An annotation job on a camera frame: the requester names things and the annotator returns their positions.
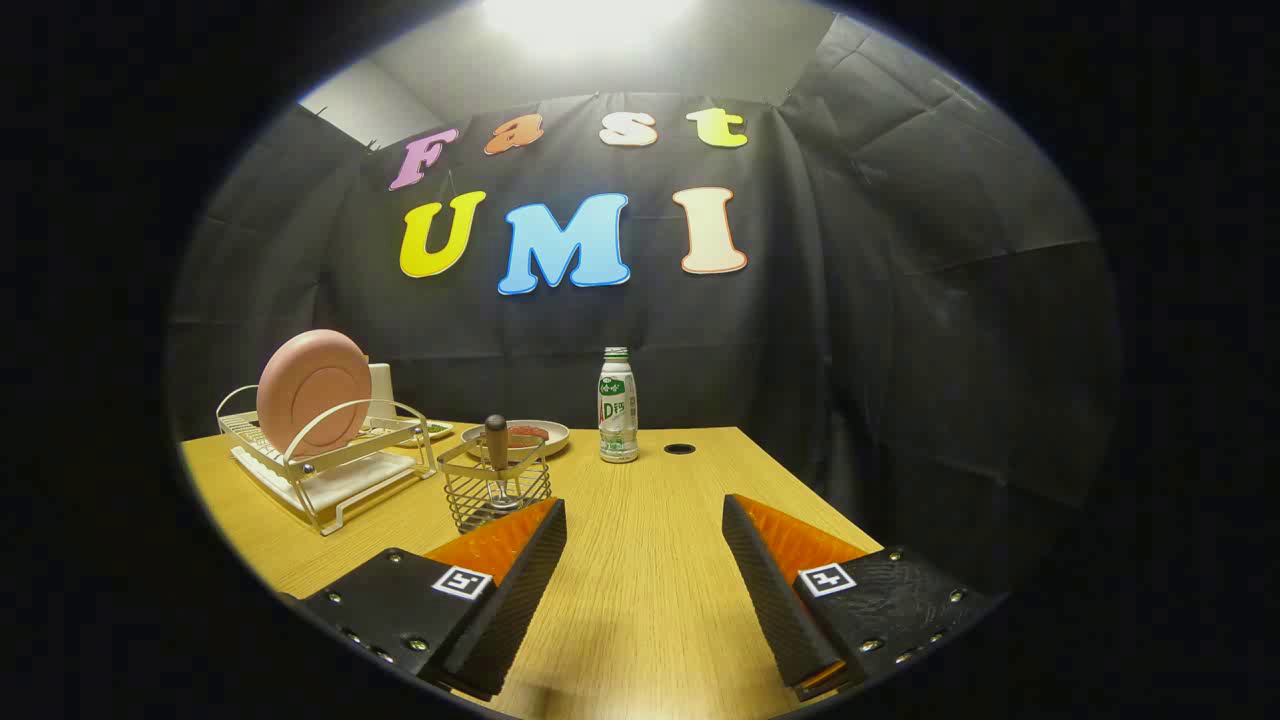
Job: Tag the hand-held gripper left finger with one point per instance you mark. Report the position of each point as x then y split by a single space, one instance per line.
520 610

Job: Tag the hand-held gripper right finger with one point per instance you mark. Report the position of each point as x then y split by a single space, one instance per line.
775 600

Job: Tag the pink plate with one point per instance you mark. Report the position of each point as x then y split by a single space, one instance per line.
315 390

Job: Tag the white round plate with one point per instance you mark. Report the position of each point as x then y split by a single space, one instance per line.
555 437

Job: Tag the white divided dish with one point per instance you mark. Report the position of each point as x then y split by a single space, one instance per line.
440 432

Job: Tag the red meat patty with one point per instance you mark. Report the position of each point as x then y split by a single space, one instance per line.
528 434

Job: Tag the white drip tray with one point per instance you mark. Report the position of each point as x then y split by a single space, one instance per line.
350 480

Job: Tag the white green label bottle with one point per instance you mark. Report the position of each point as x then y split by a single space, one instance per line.
617 410

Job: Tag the white toaster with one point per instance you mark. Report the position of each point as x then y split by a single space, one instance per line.
383 395

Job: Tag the black backdrop cloth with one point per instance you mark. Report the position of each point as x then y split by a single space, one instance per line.
850 300

